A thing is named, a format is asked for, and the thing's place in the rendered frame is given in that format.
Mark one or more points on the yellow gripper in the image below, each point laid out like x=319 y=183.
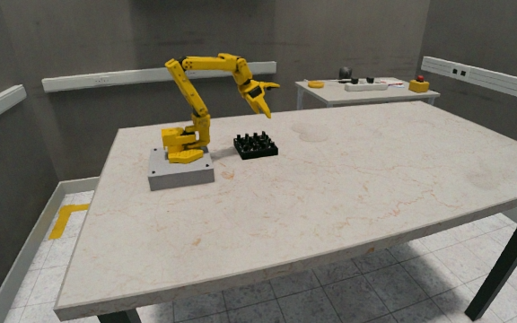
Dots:
x=254 y=95

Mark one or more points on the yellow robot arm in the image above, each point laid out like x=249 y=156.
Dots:
x=177 y=139

